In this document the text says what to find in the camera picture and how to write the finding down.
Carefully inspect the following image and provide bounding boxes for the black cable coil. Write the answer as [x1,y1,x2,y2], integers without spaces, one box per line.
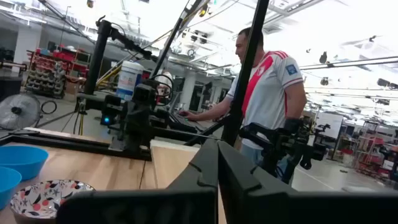
[40,100,58,115]

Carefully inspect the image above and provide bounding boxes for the white wipes canister blue label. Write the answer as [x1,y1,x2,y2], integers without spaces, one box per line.
[116,60,144,101]

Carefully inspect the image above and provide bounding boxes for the red storage shelf rack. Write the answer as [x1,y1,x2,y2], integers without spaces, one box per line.
[24,46,91,100]

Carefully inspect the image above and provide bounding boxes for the white floral leaf patterned bowl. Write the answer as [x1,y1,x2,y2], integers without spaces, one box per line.
[9,179,96,224]

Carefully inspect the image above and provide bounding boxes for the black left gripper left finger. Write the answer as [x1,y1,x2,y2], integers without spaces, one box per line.
[56,138,219,224]

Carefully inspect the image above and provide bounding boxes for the person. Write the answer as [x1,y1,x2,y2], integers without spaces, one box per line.
[178,27,308,183]

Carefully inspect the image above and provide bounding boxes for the grey side table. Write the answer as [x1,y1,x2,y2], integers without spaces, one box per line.
[76,90,137,111]

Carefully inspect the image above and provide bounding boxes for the white display board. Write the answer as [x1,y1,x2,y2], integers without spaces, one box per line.
[313,111,345,139]

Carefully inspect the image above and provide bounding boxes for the blue plastic mini bowl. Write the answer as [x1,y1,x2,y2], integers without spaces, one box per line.
[0,166,23,211]
[0,145,50,182]

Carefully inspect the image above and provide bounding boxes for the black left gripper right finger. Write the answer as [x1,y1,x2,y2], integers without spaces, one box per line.
[218,140,398,224]

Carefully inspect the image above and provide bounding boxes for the round metal floor fan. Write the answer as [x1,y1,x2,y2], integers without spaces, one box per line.
[0,93,43,131]

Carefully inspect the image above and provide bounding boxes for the black monitor pole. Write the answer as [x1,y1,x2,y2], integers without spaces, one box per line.
[83,18,153,96]

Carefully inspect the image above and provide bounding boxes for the black aluminium table frame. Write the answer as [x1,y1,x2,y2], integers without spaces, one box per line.
[0,0,271,162]

